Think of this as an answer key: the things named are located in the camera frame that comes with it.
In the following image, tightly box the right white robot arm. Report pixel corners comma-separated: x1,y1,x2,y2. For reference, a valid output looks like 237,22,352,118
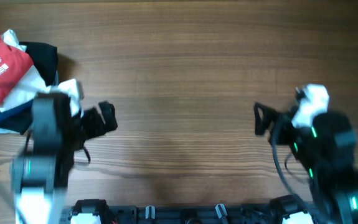
253,103,358,223

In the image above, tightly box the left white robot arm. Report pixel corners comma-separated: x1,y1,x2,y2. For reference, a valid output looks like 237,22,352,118
11,92,118,223

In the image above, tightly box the white folded shirt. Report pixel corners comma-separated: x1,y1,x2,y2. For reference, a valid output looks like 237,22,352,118
0,29,46,113

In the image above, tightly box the navy blue folded garment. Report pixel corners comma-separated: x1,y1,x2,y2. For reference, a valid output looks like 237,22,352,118
0,100,32,122

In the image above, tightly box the black folded garment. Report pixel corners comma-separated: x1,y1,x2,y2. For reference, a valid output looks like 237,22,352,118
0,41,59,135

